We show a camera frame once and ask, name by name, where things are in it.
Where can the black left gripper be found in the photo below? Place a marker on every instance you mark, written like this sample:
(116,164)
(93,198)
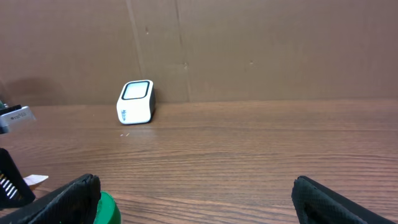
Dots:
(15,193)

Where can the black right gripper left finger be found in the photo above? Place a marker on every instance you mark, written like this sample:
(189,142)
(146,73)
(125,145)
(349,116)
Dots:
(73,203)

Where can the orange snack packet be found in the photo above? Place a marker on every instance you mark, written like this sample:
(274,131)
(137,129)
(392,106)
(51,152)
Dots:
(34,180)

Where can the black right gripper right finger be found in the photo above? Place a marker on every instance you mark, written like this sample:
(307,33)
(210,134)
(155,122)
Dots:
(316,204)

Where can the green lid jar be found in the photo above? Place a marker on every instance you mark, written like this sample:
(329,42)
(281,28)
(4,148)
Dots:
(107,210)

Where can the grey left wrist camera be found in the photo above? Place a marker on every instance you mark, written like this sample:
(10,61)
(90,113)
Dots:
(14,115)

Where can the white barcode scanner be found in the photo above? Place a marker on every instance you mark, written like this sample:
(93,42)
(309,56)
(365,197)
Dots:
(136,103)

